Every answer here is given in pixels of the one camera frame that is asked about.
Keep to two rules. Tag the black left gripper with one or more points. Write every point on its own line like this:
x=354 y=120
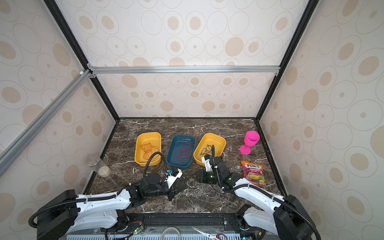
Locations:
x=173 y=190

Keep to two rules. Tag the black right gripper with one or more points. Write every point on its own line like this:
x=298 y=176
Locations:
x=201 y=177

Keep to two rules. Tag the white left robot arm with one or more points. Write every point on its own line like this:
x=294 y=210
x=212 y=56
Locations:
x=70 y=212

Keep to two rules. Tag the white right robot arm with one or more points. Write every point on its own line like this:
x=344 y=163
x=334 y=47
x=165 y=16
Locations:
x=282 y=216

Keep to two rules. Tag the right yellow plastic bin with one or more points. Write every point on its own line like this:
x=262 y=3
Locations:
x=205 y=147

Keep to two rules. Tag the yellow plastic bin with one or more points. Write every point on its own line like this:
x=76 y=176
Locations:
x=146 y=145
x=205 y=147

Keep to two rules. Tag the orange candy bag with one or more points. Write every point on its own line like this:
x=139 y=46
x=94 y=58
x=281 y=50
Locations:
x=254 y=173

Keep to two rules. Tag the left yellow plastic bin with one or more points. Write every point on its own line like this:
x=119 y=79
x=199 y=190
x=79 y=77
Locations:
x=146 y=145

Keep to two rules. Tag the teal plastic bin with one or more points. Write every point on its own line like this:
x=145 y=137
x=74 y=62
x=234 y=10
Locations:
x=180 y=153

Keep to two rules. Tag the pink plastic goblet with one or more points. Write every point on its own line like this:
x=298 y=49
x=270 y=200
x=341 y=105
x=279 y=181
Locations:
x=250 y=140

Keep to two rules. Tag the clear jar with powder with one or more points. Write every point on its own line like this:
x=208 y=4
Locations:
x=98 y=166

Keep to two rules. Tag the horizontal aluminium bar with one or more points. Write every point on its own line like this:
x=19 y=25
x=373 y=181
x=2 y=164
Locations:
x=185 y=70

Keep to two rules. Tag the diagonal aluminium bar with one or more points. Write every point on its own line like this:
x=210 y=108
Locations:
x=12 y=152

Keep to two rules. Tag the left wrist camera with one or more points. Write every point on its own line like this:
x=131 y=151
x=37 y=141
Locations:
x=172 y=177

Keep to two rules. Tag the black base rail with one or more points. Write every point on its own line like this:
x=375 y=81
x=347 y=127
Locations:
x=227 y=222

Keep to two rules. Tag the scissors with red handle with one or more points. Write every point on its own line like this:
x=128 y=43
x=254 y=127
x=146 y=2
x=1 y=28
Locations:
x=211 y=236

